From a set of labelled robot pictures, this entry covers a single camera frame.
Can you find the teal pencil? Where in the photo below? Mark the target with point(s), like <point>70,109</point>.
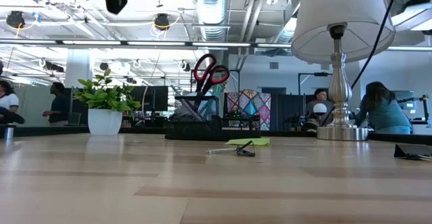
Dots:
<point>176,90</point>
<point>221,89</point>

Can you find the purple pen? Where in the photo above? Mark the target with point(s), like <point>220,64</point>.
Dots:
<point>189,111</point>

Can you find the black mesh desk organizer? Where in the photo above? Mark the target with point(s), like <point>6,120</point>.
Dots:
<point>202,131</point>

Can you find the green sticky note pad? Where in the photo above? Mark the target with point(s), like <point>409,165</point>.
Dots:
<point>249,142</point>

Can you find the black binder clip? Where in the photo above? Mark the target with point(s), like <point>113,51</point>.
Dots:
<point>245,152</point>
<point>411,149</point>

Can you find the long ceiling light strip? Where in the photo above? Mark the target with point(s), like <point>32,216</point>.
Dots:
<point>152,43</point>

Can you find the white building column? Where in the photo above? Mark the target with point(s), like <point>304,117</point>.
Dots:
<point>78,69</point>

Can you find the large black screen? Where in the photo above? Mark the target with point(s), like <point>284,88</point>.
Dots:
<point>152,99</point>

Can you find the person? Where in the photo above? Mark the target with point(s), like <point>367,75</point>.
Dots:
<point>384,116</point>
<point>8,101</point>
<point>60,106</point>
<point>320,97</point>

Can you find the green plant in white pot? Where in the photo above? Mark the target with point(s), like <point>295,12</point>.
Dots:
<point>104,121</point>

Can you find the grey chair back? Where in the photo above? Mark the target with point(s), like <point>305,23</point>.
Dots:
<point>71,118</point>

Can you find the pale partition panel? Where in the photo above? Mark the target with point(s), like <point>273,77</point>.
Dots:
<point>33,106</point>

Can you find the colourful geometric quilt panel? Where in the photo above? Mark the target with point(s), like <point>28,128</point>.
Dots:
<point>251,106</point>

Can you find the silver metal cylinder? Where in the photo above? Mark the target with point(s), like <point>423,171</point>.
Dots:
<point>7,133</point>

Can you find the dark ribbed partition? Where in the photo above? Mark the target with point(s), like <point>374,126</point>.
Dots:
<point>287,112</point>

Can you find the white round globe lamp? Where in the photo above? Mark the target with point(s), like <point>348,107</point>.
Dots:
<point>320,109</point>

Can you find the white shade silver table lamp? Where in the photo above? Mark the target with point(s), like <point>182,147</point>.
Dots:
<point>339,92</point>

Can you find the background computer monitor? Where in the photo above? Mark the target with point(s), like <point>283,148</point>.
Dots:
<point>406,99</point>

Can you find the silver ceiling air duct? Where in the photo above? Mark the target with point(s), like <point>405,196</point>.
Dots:
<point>211,11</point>

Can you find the black aluminium table frame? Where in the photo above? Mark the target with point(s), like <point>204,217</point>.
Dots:
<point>50,131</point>

